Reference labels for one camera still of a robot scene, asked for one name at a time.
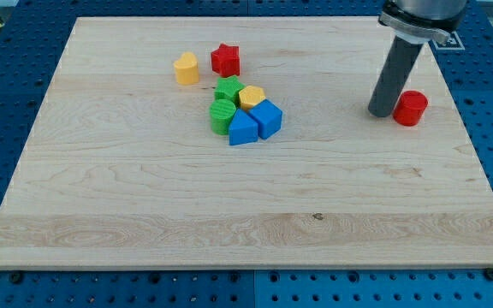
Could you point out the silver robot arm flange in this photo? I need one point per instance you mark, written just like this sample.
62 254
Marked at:
420 21

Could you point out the yellow hexagon block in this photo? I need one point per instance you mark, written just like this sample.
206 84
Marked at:
250 96

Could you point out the green star block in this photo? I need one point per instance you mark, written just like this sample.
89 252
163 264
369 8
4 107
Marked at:
228 88

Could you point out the red star block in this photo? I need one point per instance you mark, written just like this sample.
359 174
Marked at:
225 60

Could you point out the blue triangle block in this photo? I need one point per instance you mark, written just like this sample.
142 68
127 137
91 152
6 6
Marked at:
242 129

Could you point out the blue cube block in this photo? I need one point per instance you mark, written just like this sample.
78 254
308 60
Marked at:
268 116

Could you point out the green cylinder block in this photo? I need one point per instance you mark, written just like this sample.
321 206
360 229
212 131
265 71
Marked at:
221 112

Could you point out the wooden board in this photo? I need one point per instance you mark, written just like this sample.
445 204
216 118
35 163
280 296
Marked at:
121 170

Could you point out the yellow heart block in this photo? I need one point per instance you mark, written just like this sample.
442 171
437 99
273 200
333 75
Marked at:
186 69

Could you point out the red cylinder block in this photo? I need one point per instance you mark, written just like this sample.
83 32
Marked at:
410 108

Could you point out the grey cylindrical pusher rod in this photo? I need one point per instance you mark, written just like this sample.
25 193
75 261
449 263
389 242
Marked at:
396 69

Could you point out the black white fiducial marker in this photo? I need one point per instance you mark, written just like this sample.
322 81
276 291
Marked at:
452 43

